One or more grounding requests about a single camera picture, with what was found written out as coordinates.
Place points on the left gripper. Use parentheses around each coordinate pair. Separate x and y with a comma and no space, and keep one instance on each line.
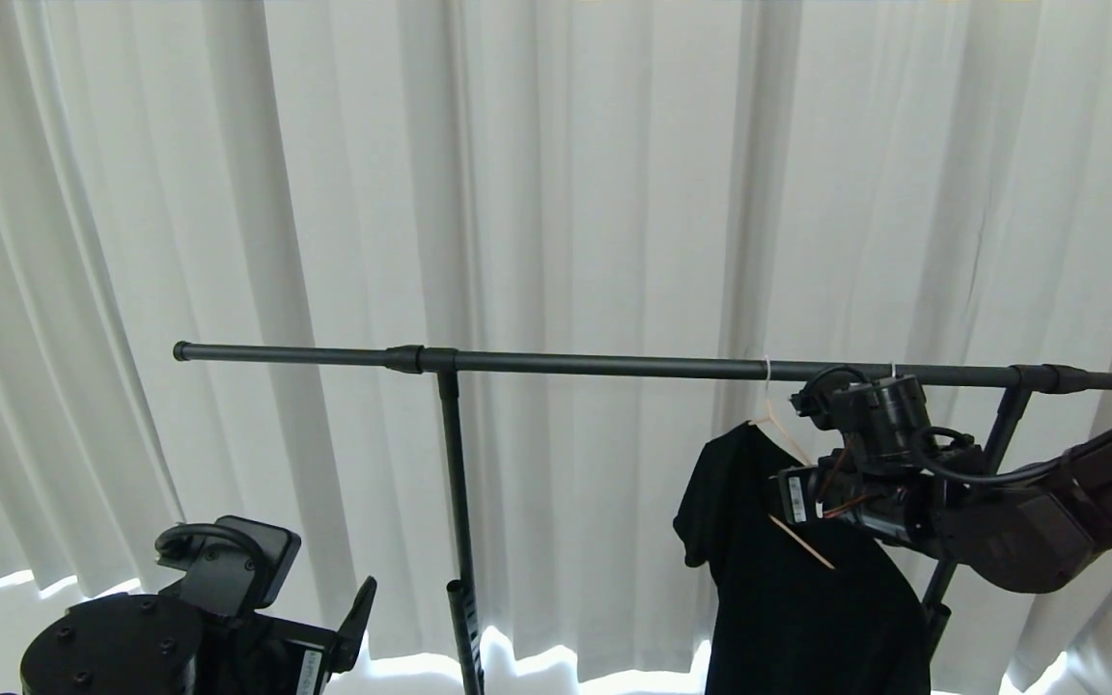
(276,661)

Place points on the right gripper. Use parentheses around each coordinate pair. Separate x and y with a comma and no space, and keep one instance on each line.
(855,507)

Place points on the black short-sleeved shirt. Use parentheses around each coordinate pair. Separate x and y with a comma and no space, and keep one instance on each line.
(788,618)

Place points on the black clothes rack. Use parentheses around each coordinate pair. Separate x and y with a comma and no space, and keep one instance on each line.
(614,367)

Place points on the white curtain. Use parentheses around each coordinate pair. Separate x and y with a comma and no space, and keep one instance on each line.
(517,193)

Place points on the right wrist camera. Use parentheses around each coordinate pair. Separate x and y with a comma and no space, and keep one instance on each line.
(821,405)

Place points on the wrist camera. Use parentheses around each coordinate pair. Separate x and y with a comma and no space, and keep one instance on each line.
(821,405)
(247,560)

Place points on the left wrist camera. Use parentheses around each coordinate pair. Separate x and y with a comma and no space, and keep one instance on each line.
(247,560)

